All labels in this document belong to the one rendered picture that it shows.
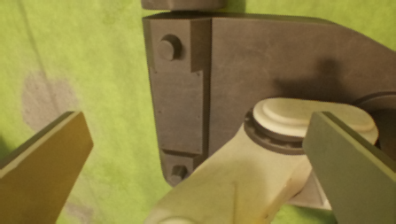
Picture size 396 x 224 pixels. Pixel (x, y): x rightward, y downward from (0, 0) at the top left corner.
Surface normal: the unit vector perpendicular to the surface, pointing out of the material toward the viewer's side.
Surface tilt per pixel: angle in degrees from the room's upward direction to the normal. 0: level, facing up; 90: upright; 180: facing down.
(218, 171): 90
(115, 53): 0
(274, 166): 90
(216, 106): 0
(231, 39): 0
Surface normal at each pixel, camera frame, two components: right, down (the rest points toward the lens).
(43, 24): -0.21, 0.51
